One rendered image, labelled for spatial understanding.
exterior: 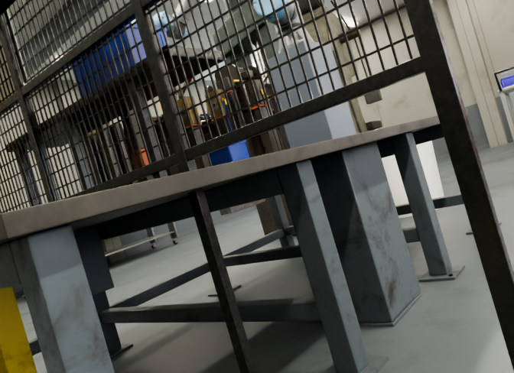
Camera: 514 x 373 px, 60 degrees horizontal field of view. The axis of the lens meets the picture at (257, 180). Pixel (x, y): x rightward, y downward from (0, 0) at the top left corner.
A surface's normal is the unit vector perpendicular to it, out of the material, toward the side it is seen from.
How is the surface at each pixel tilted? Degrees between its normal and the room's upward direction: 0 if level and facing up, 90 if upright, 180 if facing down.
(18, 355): 90
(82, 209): 90
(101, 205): 90
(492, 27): 90
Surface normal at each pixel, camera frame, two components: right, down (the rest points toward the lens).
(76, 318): 0.72, -0.22
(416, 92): -0.63, 0.18
